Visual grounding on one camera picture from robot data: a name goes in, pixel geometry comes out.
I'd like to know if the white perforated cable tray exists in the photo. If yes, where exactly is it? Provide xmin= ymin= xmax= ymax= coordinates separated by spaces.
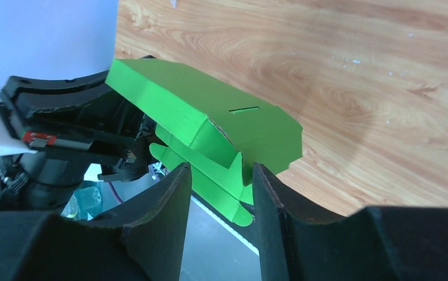
xmin=191 ymin=196 xmax=259 ymax=256

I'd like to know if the green paper box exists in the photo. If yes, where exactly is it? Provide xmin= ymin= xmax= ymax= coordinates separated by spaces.
xmin=106 ymin=59 xmax=302 ymax=227

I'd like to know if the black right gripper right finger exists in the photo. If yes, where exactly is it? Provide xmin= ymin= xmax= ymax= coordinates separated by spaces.
xmin=252 ymin=163 xmax=448 ymax=280

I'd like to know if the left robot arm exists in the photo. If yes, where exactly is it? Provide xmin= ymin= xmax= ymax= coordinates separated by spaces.
xmin=0 ymin=71 xmax=156 ymax=211

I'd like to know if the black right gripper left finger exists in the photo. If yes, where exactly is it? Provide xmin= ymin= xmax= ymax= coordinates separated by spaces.
xmin=0 ymin=163 xmax=191 ymax=280

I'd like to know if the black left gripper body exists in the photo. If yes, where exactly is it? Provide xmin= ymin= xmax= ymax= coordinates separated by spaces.
xmin=0 ymin=108 xmax=151 ymax=183

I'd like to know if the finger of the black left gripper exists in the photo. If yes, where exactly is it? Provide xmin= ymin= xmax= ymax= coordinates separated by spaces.
xmin=0 ymin=71 xmax=156 ymax=128

